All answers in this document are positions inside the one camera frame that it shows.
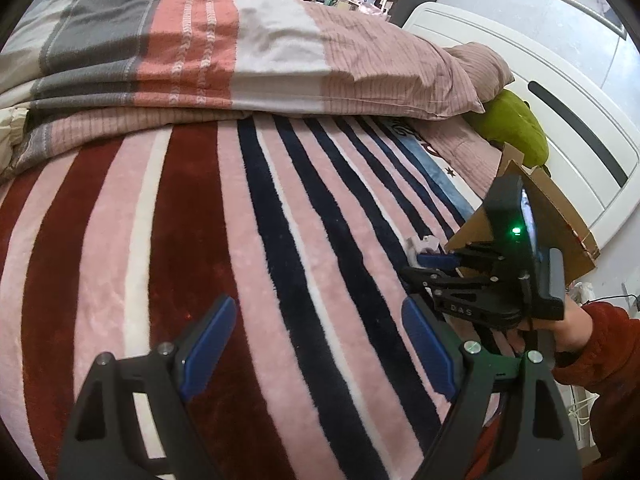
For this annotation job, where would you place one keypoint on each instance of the pink striped pillow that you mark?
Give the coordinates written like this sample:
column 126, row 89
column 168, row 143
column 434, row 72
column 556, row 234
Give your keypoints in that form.
column 487, row 70

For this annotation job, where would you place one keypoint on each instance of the person's right hand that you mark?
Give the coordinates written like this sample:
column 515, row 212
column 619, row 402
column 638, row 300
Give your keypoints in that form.
column 570, row 327

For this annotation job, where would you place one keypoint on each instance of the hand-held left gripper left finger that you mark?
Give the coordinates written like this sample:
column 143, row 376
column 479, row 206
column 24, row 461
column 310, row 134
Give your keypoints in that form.
column 210, row 345

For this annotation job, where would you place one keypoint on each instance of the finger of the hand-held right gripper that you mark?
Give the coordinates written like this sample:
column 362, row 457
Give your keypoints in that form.
column 437, row 261
column 462, row 302

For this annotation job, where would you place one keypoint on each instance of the white bed headboard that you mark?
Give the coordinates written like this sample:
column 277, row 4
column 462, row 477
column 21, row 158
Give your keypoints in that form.
column 560, row 85

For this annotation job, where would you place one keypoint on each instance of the brown cardboard box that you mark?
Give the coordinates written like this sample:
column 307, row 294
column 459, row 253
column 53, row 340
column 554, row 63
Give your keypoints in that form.
column 560, row 225

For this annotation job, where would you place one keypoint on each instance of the green plush toy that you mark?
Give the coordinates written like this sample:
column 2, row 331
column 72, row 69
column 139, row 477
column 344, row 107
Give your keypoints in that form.
column 515, row 125

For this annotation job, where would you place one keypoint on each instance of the person's right forearm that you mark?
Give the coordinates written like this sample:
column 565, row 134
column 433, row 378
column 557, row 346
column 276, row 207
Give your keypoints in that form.
column 610, row 360

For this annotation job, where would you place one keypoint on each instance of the striped plush blanket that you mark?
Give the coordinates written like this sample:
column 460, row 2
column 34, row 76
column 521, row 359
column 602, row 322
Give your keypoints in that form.
column 200, row 220

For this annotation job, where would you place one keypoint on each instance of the folded striped quilt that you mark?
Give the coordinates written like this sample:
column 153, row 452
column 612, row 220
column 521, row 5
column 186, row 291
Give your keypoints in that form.
column 250, row 45

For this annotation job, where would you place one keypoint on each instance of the printed bed sheet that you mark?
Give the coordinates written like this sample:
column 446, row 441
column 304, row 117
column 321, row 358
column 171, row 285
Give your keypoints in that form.
column 440, row 170

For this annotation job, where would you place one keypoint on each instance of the white tape dispenser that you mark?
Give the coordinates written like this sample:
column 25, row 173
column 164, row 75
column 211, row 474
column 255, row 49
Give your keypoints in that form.
column 424, row 245

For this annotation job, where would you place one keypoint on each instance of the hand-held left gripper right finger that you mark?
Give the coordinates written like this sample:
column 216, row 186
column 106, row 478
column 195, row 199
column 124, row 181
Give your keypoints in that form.
column 430, row 345

